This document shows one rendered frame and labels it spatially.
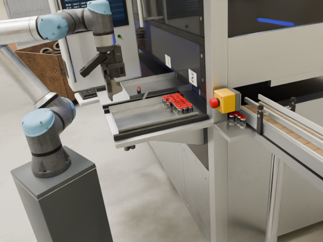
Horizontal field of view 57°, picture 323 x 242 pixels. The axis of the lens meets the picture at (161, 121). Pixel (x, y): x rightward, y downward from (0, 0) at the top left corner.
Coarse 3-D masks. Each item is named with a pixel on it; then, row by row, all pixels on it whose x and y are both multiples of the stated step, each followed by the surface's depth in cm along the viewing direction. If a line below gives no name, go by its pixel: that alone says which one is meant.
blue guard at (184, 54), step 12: (144, 36) 200; (156, 36) 172; (168, 36) 151; (156, 48) 178; (168, 48) 156; (180, 48) 138; (192, 48) 124; (204, 48) 113; (180, 60) 142; (192, 60) 127; (180, 72) 145
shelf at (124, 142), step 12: (120, 96) 159; (192, 96) 149; (204, 108) 135; (108, 120) 133; (204, 120) 124; (156, 132) 118; (168, 132) 117; (180, 132) 119; (120, 144) 113; (132, 144) 114
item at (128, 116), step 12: (120, 108) 140; (132, 108) 142; (144, 108) 141; (156, 108) 139; (120, 120) 131; (132, 120) 130; (144, 120) 129; (156, 120) 128; (168, 120) 121; (120, 132) 116
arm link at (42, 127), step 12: (24, 120) 108; (36, 120) 107; (48, 120) 107; (60, 120) 115; (24, 132) 108; (36, 132) 106; (48, 132) 108; (60, 132) 116; (36, 144) 108; (48, 144) 109; (60, 144) 115
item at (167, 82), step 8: (128, 80) 171; (136, 80) 173; (144, 80) 174; (152, 80) 176; (160, 80) 176; (168, 80) 175; (176, 80) 173; (128, 88) 168; (136, 88) 167; (144, 88) 166; (152, 88) 165; (160, 88) 163; (168, 88) 153; (176, 88) 154; (184, 88) 155; (128, 96) 150; (136, 96) 149
